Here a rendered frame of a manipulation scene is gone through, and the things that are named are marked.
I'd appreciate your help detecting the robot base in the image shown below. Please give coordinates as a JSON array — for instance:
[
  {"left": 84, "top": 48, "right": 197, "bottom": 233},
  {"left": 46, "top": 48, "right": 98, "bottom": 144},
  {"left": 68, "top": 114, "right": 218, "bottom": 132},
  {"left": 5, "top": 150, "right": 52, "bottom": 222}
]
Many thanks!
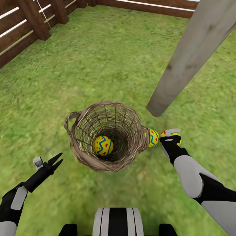
[{"left": 59, "top": 224, "right": 177, "bottom": 236}]

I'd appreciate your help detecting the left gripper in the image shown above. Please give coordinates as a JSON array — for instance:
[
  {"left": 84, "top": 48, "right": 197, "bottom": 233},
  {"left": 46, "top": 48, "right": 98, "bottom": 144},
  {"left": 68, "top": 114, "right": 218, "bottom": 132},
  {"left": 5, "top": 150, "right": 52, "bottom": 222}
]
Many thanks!
[{"left": 31, "top": 153, "right": 63, "bottom": 184}]

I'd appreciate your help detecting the wicker basket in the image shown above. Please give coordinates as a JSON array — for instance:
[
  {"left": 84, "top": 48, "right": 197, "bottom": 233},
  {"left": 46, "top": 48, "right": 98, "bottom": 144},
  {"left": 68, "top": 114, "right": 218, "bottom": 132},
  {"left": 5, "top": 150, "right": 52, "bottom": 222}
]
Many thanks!
[{"left": 63, "top": 100, "right": 150, "bottom": 173}]

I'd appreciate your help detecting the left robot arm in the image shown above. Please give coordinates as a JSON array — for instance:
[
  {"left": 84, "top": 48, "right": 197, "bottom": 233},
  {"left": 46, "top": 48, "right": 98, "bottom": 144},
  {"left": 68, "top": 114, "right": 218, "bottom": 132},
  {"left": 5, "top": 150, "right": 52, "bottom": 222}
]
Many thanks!
[{"left": 0, "top": 153, "right": 63, "bottom": 236}]

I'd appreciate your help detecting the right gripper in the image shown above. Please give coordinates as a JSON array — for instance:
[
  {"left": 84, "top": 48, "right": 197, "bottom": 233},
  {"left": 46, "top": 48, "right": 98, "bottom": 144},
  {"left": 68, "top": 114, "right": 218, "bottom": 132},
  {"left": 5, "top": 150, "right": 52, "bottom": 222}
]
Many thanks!
[{"left": 160, "top": 135, "right": 181, "bottom": 144}]

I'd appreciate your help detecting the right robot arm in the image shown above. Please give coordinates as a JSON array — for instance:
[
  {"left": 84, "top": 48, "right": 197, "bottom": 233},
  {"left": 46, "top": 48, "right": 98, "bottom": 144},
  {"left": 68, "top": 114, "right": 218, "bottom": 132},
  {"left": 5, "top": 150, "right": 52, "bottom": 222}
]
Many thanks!
[{"left": 160, "top": 128, "right": 236, "bottom": 236}]

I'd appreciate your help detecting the easter egg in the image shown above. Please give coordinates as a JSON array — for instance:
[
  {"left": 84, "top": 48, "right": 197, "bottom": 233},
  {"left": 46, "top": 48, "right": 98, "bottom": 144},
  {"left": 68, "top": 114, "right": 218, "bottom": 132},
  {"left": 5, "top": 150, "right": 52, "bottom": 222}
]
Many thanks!
[
  {"left": 161, "top": 130, "right": 182, "bottom": 146},
  {"left": 93, "top": 136, "right": 114, "bottom": 156},
  {"left": 148, "top": 129, "right": 160, "bottom": 147}
]

